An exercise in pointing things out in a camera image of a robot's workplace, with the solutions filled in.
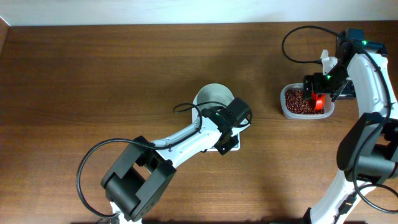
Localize white digital kitchen scale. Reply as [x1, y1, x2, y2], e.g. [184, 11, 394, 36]
[192, 98, 252, 151]

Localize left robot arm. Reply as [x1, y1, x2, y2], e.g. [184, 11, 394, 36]
[101, 98, 252, 223]

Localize white round bowl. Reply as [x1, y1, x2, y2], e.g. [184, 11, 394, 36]
[193, 83, 234, 110]

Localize orange plastic measuring scoop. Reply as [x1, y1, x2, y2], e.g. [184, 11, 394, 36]
[312, 92, 326, 111]

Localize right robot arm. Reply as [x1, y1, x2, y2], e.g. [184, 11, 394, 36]
[303, 28, 397, 223]

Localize clear plastic food container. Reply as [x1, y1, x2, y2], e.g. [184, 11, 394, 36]
[280, 83, 335, 119]

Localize red adzuki beans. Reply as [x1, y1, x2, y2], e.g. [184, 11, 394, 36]
[284, 88, 324, 114]

